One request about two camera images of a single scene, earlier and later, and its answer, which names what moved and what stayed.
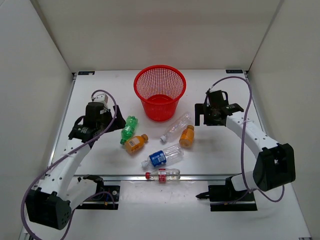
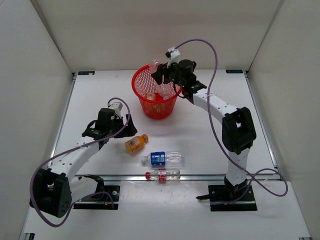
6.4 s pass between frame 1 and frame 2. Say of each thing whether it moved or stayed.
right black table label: stayed
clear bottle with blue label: moved
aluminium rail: stayed
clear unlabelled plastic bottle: moved
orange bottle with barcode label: stayed
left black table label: stayed
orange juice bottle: moved
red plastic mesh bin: stayed
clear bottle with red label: stayed
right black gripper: moved
